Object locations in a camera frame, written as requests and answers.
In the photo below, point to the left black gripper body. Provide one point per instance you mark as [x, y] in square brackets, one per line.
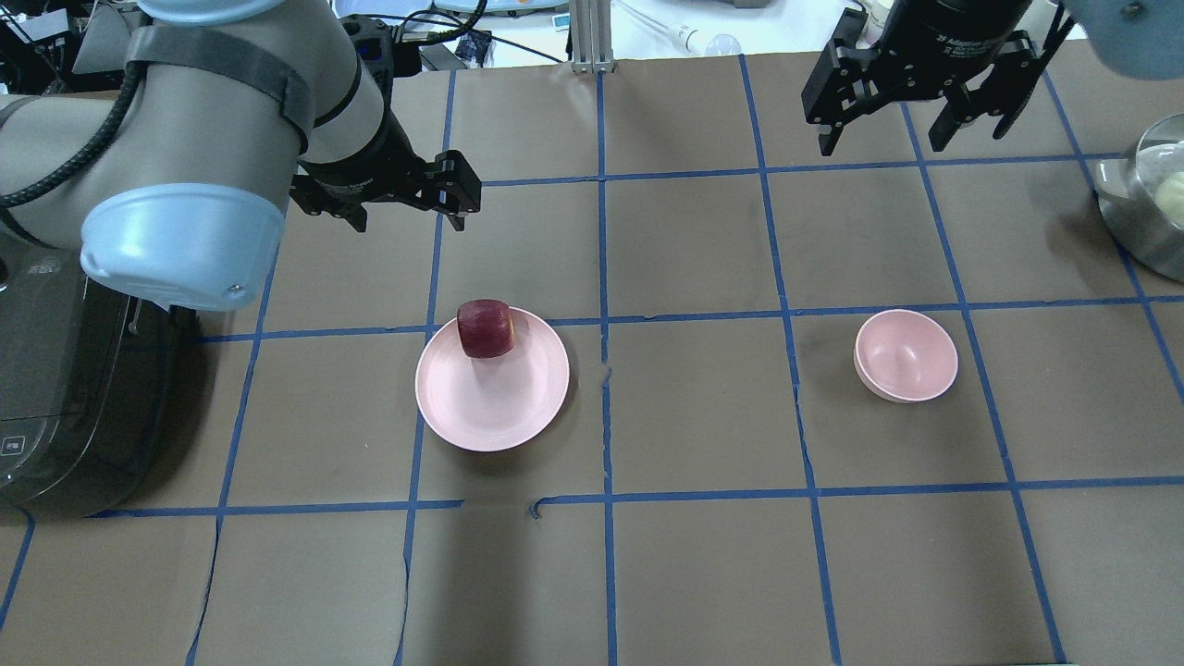
[363, 170]

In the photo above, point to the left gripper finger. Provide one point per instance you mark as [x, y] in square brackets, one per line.
[453, 188]
[314, 200]

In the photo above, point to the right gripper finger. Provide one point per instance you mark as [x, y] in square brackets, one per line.
[836, 89]
[1003, 94]

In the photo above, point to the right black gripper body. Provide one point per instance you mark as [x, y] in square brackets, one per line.
[948, 28]

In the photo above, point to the red apple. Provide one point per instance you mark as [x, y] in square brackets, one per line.
[485, 328]

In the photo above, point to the pink bowl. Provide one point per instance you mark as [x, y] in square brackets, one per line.
[905, 357]

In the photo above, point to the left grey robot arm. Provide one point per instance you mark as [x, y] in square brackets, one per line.
[176, 191]

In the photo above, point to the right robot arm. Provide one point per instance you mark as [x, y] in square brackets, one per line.
[1135, 39]

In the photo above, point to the pink plate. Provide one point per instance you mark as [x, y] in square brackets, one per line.
[489, 405]

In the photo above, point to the white light bulb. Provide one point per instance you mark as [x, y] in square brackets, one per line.
[700, 43]

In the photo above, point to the black rice cooker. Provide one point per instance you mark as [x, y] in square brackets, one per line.
[85, 378]

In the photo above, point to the aluminium frame post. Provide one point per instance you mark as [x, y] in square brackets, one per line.
[589, 34]

